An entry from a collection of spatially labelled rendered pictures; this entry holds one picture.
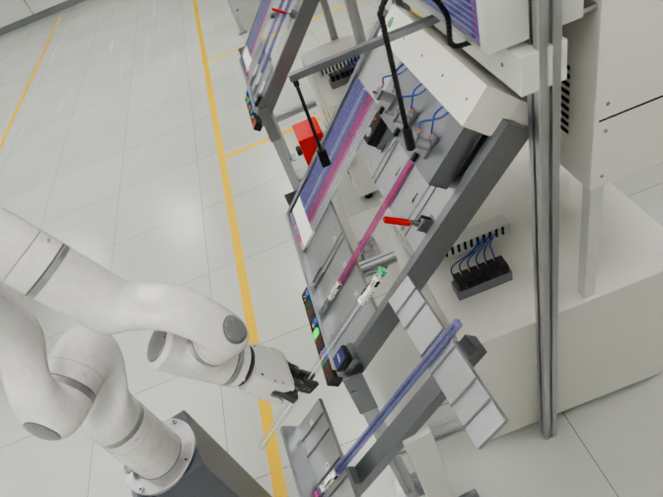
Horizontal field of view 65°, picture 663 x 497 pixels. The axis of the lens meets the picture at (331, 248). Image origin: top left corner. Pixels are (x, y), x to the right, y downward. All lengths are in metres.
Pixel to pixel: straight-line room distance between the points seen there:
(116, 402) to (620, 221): 1.39
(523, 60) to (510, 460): 1.38
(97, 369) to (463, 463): 1.25
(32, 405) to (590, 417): 1.64
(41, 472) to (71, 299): 1.93
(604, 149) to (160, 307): 0.87
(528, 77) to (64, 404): 0.99
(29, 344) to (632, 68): 1.16
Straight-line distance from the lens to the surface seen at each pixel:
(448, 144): 1.03
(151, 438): 1.32
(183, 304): 0.81
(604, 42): 1.03
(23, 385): 1.10
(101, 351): 1.18
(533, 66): 0.92
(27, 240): 0.83
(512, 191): 1.80
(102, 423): 1.25
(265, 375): 0.95
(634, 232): 1.67
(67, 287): 0.83
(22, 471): 2.80
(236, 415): 2.28
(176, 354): 0.86
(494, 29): 0.89
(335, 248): 1.44
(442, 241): 1.09
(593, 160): 1.16
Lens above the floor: 1.80
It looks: 42 degrees down
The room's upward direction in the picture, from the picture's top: 23 degrees counter-clockwise
